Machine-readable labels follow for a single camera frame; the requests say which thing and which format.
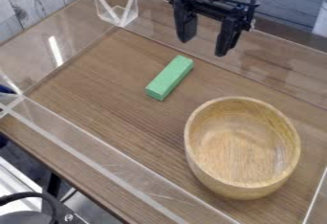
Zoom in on green rectangular block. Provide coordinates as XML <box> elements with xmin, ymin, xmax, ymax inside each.
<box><xmin>146</xmin><ymin>56</ymin><xmax>194</xmax><ymax>101</ymax></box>

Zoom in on black metal bracket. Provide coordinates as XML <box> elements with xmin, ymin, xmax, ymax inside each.
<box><xmin>42</xmin><ymin>191</ymin><xmax>88</xmax><ymax>224</ymax></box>

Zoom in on black cable lower left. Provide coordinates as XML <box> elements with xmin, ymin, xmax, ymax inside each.
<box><xmin>0</xmin><ymin>191</ymin><xmax>59</xmax><ymax>224</ymax></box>

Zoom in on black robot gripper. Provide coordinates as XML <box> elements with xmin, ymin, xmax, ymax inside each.
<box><xmin>170</xmin><ymin>0</ymin><xmax>259</xmax><ymax>56</ymax></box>

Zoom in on clear acrylic enclosure wall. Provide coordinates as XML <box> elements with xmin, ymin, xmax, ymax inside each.
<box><xmin>0</xmin><ymin>0</ymin><xmax>327</xmax><ymax>224</ymax></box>

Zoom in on light wooden bowl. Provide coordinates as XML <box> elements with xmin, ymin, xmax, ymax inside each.
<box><xmin>184</xmin><ymin>96</ymin><xmax>302</xmax><ymax>200</ymax></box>

